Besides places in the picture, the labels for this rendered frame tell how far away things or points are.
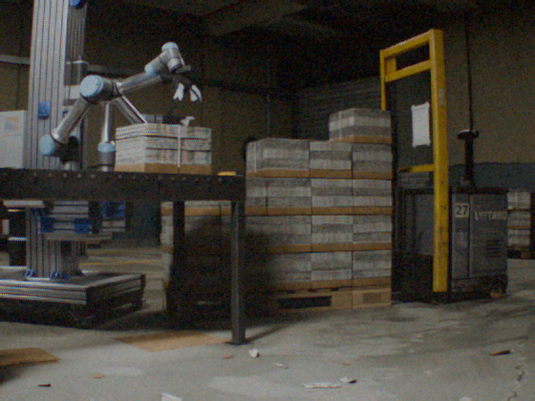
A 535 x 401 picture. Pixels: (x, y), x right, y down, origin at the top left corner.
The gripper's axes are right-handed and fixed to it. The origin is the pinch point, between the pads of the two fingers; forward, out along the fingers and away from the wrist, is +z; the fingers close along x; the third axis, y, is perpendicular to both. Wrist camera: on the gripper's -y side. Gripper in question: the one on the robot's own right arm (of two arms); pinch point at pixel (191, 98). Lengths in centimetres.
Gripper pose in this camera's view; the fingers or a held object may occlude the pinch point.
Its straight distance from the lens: 305.6
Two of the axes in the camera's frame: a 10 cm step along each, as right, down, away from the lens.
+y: -5.7, 5.2, 6.3
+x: -7.4, 0.0, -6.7
